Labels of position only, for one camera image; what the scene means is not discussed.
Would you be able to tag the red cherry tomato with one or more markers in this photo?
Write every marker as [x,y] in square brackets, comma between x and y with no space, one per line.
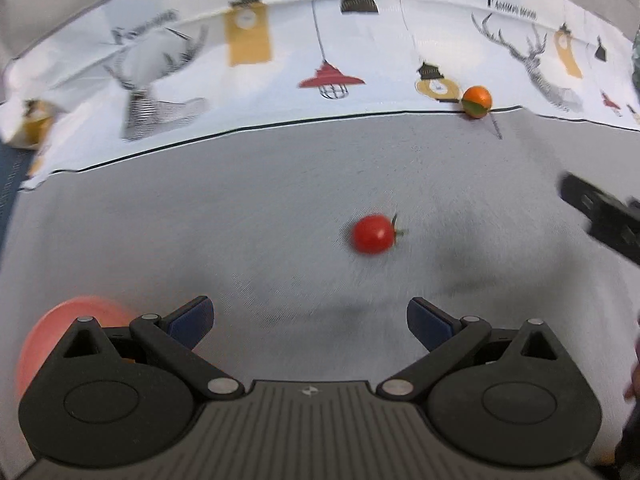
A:
[372,234]

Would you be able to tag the blue folded blanket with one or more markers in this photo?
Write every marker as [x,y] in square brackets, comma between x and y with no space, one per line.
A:
[9,185]

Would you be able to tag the grey quilt with printed band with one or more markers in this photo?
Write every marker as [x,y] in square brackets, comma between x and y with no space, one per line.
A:
[400,20]

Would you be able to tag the grey fleece blanket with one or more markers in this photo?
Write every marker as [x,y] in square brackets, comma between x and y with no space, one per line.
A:
[250,210]

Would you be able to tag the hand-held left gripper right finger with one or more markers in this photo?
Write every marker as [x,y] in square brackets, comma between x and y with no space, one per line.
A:
[429,321]

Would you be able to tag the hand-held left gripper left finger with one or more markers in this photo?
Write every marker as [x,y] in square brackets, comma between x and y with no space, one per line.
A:
[192,321]

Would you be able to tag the small orange with green patch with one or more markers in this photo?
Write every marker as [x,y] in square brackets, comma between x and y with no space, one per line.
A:
[476,102]

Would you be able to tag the pink plate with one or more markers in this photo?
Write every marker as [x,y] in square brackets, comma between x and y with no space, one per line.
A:
[45,330]

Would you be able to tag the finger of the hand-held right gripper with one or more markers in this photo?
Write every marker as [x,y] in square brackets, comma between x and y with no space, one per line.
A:
[612,220]

